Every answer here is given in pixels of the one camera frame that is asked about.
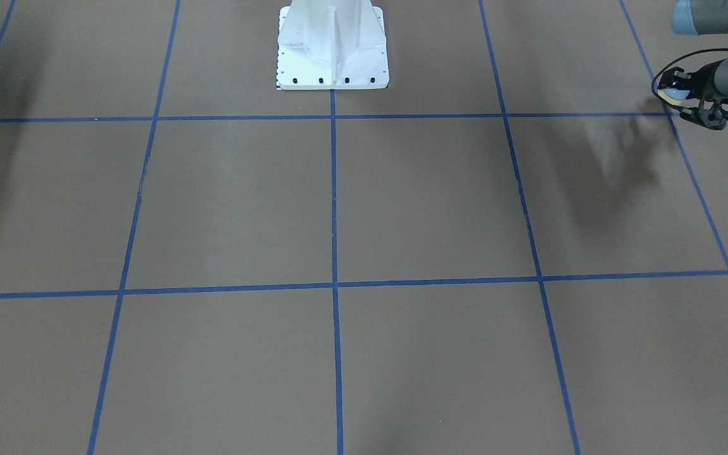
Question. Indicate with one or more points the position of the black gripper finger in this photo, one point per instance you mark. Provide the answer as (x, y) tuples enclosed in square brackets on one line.
[(675, 81), (711, 113)]

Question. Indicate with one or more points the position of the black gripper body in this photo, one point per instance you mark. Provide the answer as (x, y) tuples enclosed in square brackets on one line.
[(701, 82)]

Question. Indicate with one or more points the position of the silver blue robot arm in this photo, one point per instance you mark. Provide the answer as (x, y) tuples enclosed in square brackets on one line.
[(693, 18)]

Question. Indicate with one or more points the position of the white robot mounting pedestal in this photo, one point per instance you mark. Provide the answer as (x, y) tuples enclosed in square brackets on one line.
[(332, 45)]

